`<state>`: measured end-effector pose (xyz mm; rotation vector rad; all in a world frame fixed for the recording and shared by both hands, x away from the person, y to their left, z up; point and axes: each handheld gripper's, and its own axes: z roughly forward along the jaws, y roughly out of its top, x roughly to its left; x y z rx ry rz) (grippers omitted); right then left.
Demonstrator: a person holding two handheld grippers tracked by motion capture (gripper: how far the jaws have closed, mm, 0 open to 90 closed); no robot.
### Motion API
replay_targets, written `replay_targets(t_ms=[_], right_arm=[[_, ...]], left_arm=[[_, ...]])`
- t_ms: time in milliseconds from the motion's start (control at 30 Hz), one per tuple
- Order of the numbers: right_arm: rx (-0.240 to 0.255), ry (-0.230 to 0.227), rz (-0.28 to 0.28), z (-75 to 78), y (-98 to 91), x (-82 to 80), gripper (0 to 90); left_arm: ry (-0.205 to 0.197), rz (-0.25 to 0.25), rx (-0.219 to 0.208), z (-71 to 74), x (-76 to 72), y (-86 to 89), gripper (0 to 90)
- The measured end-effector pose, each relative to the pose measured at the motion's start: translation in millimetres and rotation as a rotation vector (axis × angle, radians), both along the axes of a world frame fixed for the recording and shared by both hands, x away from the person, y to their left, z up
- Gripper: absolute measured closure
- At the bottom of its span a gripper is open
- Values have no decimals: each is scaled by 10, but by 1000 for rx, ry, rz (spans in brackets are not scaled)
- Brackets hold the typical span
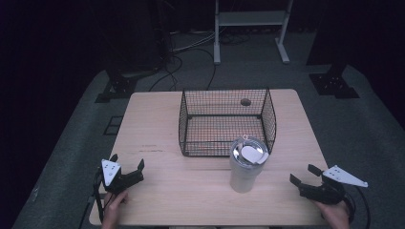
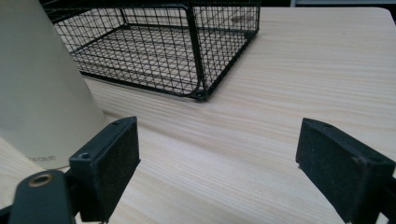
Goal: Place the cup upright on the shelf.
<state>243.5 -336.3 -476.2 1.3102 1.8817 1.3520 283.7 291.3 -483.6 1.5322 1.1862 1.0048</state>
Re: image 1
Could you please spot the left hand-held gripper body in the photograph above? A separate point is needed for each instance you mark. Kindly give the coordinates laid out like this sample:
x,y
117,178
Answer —
x,y
112,176

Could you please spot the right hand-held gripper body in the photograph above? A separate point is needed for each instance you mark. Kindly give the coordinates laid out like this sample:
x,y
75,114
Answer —
x,y
331,187

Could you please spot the silver steel tumbler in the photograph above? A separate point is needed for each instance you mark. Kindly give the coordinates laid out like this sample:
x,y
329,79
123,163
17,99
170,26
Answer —
x,y
246,163

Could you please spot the person's right hand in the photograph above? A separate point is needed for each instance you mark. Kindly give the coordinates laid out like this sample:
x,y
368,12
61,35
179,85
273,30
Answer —
x,y
335,214

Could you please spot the person's left hand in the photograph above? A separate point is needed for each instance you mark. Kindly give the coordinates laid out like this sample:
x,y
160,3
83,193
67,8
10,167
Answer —
x,y
114,210

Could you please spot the black stand base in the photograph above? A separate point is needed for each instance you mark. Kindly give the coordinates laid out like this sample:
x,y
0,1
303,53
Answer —
x,y
117,86
334,83

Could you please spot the small brown round object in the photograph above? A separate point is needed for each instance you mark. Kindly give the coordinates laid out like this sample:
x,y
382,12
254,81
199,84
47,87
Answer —
x,y
245,101

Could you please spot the white metal desk frame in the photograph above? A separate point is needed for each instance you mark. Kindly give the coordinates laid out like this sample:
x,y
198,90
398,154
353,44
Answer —
x,y
251,28

